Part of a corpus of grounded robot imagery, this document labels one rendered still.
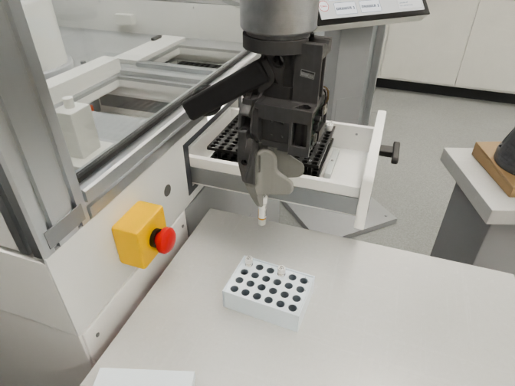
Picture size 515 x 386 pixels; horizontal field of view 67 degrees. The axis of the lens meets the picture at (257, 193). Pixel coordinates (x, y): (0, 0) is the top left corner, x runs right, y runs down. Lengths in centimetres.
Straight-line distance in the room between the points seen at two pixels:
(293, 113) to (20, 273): 39
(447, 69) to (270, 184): 336
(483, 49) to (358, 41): 209
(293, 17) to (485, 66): 344
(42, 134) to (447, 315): 61
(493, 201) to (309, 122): 66
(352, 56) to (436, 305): 126
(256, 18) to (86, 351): 50
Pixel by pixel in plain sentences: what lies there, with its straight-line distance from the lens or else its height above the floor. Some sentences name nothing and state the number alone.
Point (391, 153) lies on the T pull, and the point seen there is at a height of 91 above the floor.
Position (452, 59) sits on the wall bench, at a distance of 374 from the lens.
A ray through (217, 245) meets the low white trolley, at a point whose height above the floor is 76.
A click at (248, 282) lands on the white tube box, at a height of 79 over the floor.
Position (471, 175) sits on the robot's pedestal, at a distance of 107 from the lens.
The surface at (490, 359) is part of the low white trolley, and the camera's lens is 67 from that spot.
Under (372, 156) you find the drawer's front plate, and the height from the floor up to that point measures 93.
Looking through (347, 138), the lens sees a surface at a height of 86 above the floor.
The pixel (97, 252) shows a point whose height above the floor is 89.
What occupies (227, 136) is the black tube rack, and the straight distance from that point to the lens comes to 80.
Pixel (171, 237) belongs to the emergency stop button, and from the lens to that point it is 58.
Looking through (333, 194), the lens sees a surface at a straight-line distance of 68.
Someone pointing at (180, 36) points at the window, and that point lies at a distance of 72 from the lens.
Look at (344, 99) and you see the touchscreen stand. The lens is 181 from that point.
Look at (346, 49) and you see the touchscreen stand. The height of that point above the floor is 83.
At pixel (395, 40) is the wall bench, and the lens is 371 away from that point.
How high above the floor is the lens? 126
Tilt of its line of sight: 35 degrees down
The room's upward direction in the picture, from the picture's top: straight up
